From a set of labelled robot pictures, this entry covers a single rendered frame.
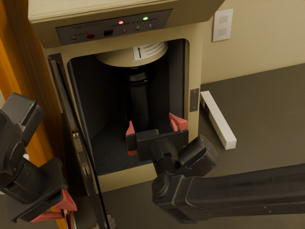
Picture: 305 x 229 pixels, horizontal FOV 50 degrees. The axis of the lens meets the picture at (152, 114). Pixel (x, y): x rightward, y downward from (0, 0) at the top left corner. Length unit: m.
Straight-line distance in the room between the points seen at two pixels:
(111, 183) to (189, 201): 0.42
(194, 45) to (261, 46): 0.70
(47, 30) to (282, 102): 0.93
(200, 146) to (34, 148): 0.32
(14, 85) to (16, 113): 0.11
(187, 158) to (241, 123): 0.55
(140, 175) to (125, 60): 0.36
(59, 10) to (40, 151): 0.30
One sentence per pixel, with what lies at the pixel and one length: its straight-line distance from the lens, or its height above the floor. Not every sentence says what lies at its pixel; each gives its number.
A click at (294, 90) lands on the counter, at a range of 1.36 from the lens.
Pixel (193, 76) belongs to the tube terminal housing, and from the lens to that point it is 0.77.
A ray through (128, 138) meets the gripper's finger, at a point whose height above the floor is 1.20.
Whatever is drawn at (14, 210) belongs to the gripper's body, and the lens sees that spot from 0.57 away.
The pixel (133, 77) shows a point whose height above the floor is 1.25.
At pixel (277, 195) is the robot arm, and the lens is 0.46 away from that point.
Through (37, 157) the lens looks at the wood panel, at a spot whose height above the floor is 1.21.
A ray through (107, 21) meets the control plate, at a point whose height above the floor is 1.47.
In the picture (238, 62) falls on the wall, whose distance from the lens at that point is 1.39.
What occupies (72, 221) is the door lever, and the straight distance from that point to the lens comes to 0.60.
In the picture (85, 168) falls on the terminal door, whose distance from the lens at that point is 0.42.
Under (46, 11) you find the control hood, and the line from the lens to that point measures 0.52.
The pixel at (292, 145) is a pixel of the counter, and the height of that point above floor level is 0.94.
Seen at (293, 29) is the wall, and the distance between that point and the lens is 1.45.
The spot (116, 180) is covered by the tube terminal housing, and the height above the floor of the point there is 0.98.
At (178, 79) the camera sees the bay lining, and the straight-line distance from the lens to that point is 0.83.
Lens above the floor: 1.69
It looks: 40 degrees down
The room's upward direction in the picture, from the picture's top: 4 degrees counter-clockwise
